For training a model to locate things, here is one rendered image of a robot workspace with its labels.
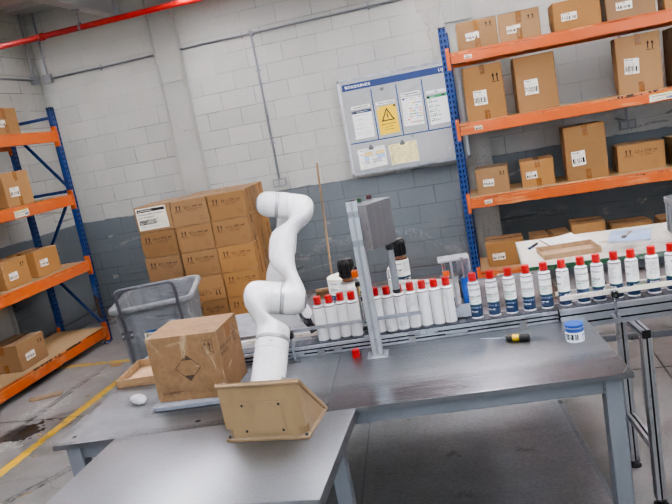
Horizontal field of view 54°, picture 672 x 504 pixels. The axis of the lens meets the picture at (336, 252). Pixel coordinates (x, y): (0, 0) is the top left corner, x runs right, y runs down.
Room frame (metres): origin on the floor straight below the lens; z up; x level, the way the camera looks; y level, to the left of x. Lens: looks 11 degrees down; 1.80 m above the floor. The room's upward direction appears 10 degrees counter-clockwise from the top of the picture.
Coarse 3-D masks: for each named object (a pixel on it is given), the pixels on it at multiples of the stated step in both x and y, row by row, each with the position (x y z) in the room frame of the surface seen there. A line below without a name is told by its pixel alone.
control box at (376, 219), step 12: (360, 204) 2.66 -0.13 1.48; (372, 204) 2.65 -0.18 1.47; (384, 204) 2.71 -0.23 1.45; (360, 216) 2.64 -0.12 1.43; (372, 216) 2.64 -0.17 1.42; (384, 216) 2.70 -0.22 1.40; (372, 228) 2.63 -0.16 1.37; (384, 228) 2.69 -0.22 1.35; (372, 240) 2.62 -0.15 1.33; (384, 240) 2.68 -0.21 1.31
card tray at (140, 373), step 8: (144, 360) 3.08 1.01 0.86; (136, 368) 3.04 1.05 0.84; (144, 368) 3.05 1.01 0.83; (120, 376) 2.88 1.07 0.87; (128, 376) 2.95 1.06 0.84; (136, 376) 2.95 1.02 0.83; (144, 376) 2.93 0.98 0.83; (152, 376) 2.81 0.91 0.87; (120, 384) 2.83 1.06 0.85; (128, 384) 2.83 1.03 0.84; (136, 384) 2.82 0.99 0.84; (144, 384) 2.82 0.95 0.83
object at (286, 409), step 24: (216, 384) 2.09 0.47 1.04; (240, 384) 2.06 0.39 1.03; (264, 384) 2.03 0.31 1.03; (288, 384) 2.01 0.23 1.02; (240, 408) 2.06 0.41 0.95; (264, 408) 2.04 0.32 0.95; (288, 408) 2.02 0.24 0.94; (312, 408) 2.08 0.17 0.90; (240, 432) 2.07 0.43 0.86; (264, 432) 2.04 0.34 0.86; (288, 432) 2.02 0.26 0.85; (312, 432) 2.03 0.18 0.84
